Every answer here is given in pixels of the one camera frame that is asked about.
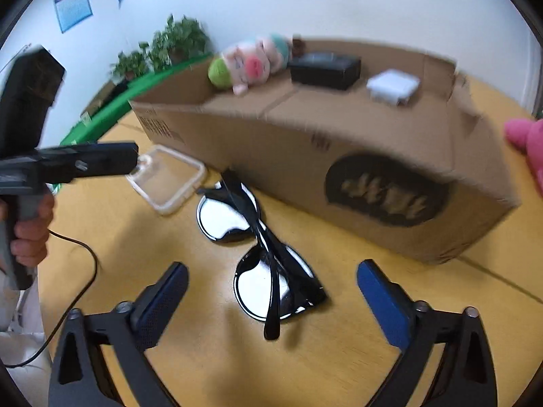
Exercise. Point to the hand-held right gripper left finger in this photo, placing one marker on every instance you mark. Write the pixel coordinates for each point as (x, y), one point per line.
(159, 309)

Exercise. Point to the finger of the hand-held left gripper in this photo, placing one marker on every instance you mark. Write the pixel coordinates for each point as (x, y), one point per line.
(93, 159)

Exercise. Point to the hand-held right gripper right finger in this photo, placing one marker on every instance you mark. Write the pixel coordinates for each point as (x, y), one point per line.
(386, 305)

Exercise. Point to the clear plastic lid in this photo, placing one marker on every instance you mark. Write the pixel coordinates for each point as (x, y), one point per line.
(169, 174)

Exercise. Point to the black glasses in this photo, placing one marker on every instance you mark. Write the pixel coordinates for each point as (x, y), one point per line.
(271, 254)

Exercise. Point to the brown cardboard box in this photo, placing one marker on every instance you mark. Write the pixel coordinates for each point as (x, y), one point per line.
(297, 152)

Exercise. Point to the white charger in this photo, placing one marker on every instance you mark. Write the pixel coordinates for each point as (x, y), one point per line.
(392, 84)

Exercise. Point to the wooden desktop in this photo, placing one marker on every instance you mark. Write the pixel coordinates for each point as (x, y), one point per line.
(275, 369)

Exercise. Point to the person's left hand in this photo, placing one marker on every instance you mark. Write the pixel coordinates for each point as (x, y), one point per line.
(32, 241)

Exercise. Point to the small cardboard carton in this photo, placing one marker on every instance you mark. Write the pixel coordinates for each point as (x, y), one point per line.
(99, 101)

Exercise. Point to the green board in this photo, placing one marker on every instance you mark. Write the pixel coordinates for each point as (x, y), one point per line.
(127, 93)

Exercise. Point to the green potted plant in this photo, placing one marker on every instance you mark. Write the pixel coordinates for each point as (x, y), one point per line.
(178, 42)
(129, 65)

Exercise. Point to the person's white clothing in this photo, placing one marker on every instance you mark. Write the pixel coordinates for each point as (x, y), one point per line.
(17, 347)

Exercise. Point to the pig plush toy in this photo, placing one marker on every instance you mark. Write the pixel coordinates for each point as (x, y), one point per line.
(250, 63)

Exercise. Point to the pink plush toy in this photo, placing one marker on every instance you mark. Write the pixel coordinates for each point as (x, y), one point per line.
(530, 144)

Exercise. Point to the black rectangular box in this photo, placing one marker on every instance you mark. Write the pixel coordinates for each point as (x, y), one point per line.
(324, 70)

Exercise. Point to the blue wall poster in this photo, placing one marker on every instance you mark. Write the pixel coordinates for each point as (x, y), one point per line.
(72, 8)

